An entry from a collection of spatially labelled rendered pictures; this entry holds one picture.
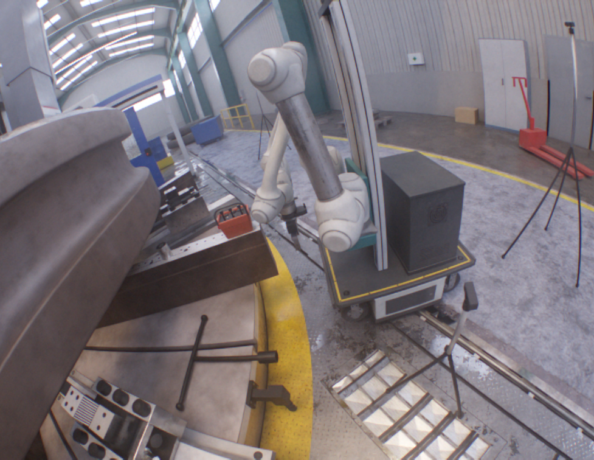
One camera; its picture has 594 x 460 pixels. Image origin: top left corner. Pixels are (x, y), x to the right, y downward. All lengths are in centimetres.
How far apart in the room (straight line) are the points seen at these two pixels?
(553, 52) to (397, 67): 433
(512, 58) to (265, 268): 564
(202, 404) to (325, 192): 115
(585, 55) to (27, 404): 734
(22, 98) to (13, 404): 530
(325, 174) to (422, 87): 673
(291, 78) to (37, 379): 139
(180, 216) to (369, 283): 182
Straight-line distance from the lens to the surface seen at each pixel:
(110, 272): 137
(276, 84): 77
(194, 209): 254
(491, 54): 601
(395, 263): 161
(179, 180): 378
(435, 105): 733
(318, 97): 1028
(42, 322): 116
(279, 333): 180
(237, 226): 149
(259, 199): 102
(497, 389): 162
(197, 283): 174
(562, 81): 626
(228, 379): 138
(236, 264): 163
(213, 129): 1083
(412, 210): 126
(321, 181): 86
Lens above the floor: 142
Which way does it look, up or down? 32 degrees down
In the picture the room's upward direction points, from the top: 17 degrees counter-clockwise
